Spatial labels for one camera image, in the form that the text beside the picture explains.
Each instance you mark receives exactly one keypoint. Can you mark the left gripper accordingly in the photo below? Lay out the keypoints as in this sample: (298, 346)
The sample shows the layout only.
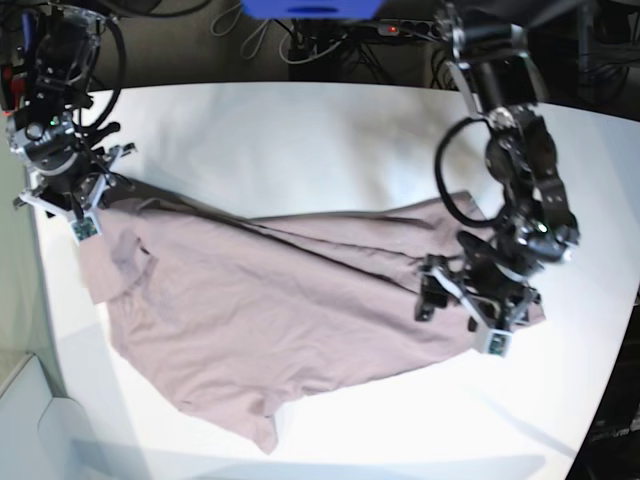
(503, 295)

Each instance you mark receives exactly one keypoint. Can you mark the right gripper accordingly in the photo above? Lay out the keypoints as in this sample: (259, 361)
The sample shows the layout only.
(74, 191)

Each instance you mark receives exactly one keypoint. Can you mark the mauve pink t-shirt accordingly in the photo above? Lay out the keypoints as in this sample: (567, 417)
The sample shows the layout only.
(230, 318)

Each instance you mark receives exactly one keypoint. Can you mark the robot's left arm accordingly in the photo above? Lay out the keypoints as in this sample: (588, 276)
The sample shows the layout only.
(492, 69)

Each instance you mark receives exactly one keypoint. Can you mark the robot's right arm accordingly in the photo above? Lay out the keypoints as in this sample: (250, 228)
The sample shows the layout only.
(45, 89)

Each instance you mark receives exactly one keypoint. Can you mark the red and black clamp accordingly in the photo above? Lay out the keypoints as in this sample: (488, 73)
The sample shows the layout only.
(12, 89)

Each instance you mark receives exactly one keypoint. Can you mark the blue box overhead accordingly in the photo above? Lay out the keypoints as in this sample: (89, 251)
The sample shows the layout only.
(311, 9)

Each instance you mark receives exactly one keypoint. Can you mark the black power strip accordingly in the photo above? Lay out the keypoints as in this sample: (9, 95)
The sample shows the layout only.
(402, 28)

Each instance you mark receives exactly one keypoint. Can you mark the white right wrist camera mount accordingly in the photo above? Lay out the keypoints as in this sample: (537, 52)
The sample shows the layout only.
(84, 226)

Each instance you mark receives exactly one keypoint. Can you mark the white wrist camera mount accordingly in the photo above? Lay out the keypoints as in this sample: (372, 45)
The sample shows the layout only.
(494, 340)
(84, 226)

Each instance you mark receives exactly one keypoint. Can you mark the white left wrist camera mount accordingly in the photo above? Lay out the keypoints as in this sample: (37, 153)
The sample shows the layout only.
(494, 340)

